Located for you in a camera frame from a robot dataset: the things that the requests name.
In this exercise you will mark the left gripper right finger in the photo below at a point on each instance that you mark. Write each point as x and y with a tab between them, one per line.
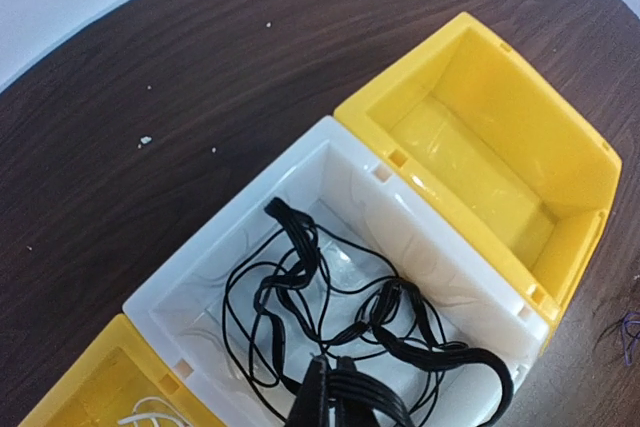
355	395

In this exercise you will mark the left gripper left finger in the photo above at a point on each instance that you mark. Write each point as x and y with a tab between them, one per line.
311	405

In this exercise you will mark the white translucent bin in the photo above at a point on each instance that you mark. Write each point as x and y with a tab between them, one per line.
195	309

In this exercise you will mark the yellow bin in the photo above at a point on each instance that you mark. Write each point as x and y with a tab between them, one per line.
119	380
497	152

